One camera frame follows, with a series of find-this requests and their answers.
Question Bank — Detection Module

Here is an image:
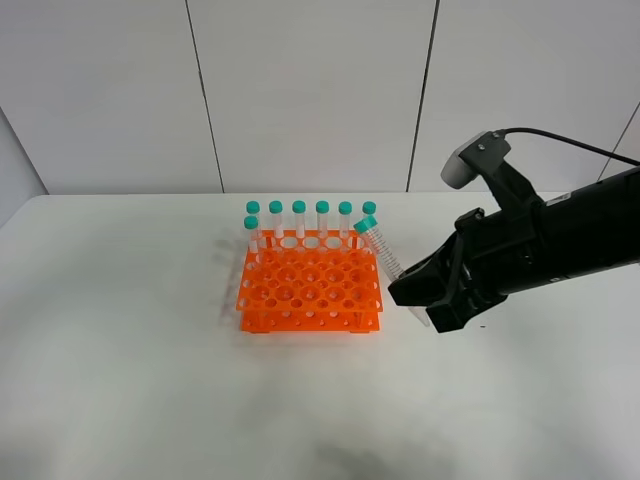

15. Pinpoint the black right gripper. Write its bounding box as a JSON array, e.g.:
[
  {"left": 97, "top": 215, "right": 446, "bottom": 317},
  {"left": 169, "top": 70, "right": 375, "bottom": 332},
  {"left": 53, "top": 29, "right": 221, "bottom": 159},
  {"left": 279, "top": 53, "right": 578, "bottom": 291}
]
[{"left": 388, "top": 207, "right": 543, "bottom": 333}]

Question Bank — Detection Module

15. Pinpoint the teal-capped test tube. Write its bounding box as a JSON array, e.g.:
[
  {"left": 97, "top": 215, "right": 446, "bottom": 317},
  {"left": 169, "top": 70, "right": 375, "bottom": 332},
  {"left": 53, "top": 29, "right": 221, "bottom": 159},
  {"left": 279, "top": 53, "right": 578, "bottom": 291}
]
[{"left": 352, "top": 215, "right": 431, "bottom": 329}]

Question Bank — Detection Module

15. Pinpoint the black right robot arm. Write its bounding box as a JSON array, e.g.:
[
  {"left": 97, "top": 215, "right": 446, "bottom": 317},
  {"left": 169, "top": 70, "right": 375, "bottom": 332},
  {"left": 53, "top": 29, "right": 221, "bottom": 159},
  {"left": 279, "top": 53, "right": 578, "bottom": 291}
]
[{"left": 389, "top": 168, "right": 639, "bottom": 333}]

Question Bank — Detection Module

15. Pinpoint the orange test tube rack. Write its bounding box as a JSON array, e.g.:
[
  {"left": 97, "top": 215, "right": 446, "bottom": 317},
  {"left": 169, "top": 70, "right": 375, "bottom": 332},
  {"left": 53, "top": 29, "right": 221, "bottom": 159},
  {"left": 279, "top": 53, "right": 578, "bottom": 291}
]
[{"left": 236, "top": 229, "right": 383, "bottom": 333}]

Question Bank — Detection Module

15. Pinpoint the second row teal-capped tube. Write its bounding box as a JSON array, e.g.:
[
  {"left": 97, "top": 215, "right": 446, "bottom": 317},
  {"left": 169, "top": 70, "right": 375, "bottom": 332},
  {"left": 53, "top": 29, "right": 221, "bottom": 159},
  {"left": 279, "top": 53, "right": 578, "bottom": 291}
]
[{"left": 244, "top": 216, "right": 261, "bottom": 262}]

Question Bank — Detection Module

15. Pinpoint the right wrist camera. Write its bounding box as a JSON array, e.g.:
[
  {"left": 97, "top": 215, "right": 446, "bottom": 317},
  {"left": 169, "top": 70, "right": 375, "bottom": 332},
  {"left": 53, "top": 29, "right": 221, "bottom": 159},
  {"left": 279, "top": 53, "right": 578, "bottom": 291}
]
[{"left": 440, "top": 131, "right": 511, "bottom": 190}]

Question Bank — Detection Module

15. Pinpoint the black right camera cable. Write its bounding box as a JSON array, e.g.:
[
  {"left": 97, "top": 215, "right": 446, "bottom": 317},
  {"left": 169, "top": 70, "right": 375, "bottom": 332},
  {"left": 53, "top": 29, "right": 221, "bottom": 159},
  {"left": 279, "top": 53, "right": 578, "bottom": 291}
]
[{"left": 492, "top": 127, "right": 640, "bottom": 166}]

